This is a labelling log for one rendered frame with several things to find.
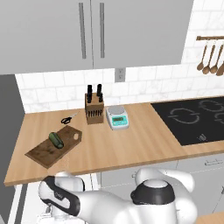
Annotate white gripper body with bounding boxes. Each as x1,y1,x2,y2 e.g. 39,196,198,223
36,205,74,224

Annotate brown wooden cutting board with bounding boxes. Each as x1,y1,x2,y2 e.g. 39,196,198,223
24,125,83,170

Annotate green cucumber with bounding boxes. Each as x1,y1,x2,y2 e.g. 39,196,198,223
48,131,65,150

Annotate grey tall cabinet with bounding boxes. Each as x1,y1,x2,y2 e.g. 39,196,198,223
0,73,26,224

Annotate wooden knife block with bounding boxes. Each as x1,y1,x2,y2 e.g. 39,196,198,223
84,93,106,125

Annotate white teal kitchen scale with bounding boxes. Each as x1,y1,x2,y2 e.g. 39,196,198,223
105,105,130,131

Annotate grey drawer front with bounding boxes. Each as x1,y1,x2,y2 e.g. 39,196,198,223
176,153,224,173

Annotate black hob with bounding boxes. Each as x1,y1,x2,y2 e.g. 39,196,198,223
150,95,224,147

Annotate wooden hanging spoon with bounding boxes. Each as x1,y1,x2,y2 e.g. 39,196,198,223
196,40,209,72
215,46,224,77
210,42,224,74
202,40,216,75

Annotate black handled scissors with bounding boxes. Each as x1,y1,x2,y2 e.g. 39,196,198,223
60,110,81,125

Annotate black handled knife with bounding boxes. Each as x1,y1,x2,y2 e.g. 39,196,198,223
96,83,104,103
87,84,94,104

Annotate grey wall outlet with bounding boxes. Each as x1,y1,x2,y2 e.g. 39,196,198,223
115,67,127,83

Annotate grey drawer handle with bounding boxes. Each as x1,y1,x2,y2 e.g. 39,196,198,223
204,158,224,166

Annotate grey cupboard door handle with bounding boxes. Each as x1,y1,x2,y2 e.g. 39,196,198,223
78,2,88,60
99,2,106,59

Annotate wooden wall rail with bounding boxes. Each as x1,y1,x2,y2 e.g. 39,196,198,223
195,35,224,41

